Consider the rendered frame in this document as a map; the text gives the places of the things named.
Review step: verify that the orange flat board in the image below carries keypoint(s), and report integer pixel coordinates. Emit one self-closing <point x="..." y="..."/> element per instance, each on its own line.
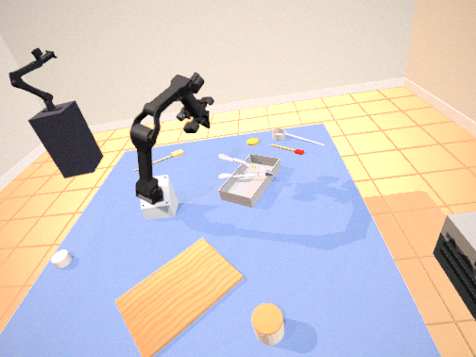
<point x="159" y="308"/>

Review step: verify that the white short cylinder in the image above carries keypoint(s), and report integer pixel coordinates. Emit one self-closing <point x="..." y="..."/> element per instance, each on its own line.
<point x="61" y="259"/>

